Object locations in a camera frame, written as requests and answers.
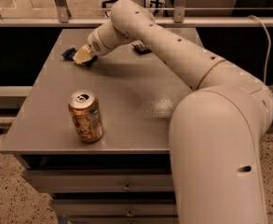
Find grey drawer cabinet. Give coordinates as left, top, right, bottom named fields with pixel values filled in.
left=1, top=31, right=204, bottom=224

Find grey drawer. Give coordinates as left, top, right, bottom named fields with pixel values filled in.
left=50, top=199, right=177, bottom=217
left=22, top=170, right=174, bottom=193

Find orange beverage can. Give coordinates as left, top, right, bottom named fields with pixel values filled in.
left=68, top=90, right=103, bottom=143

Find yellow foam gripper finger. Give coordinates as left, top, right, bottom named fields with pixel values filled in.
left=73, top=45, right=95, bottom=64

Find white cable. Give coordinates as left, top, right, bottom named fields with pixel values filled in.
left=248, top=14, right=272, bottom=85

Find black rxbar wrapper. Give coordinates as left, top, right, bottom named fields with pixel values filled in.
left=133, top=43, right=151, bottom=55

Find upper grey drawer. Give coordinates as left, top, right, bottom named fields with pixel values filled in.
left=22, top=170, right=174, bottom=193

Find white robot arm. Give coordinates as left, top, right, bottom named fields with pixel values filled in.
left=74, top=0, right=273, bottom=224

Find lower grey drawer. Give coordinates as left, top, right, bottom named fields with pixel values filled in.
left=50, top=199, right=177, bottom=217

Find metal window railing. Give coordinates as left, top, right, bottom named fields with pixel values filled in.
left=0, top=0, right=273, bottom=27

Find blue rxbar wrapper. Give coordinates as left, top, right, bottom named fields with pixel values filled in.
left=61, top=48, right=97, bottom=67

